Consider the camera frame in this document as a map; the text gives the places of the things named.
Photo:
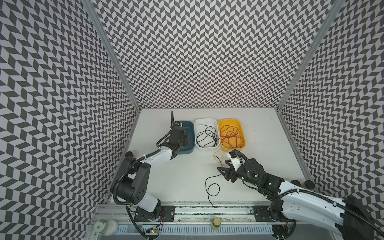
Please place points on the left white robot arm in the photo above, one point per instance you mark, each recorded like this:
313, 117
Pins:
130, 185

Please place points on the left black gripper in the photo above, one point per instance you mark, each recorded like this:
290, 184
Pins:
185, 136

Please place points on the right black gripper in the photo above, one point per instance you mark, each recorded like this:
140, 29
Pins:
233, 173

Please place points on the left spice jar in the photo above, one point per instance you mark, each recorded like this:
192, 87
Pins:
130, 155

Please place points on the dark teal tray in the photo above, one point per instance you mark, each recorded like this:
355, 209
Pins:
187, 149

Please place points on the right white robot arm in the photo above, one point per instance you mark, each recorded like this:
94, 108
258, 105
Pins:
347, 217

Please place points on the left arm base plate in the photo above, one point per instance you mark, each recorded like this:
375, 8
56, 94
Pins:
164, 213

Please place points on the white tape roll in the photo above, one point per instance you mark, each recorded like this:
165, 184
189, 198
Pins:
105, 227

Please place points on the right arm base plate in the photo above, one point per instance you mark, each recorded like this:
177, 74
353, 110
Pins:
262, 214

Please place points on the aluminium front rail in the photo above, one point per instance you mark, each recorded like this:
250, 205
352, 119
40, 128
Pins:
229, 213

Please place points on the brass knob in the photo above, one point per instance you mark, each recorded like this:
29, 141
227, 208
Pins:
216, 223

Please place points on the white tray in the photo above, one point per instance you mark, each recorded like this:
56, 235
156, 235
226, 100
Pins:
206, 134

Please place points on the yellow tray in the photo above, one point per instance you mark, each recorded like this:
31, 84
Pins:
231, 135

